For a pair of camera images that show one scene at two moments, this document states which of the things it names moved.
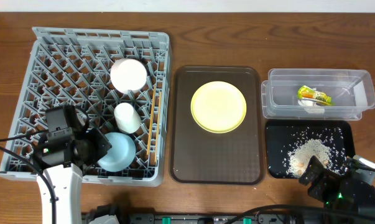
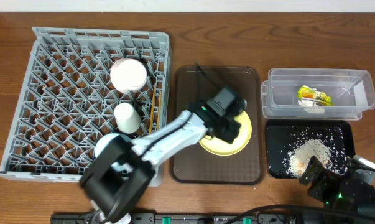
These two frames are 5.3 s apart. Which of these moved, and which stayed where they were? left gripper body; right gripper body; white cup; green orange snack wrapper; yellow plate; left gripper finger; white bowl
Moved: yellow plate; left gripper finger; left gripper body
Stayed: green orange snack wrapper; right gripper body; white bowl; white cup
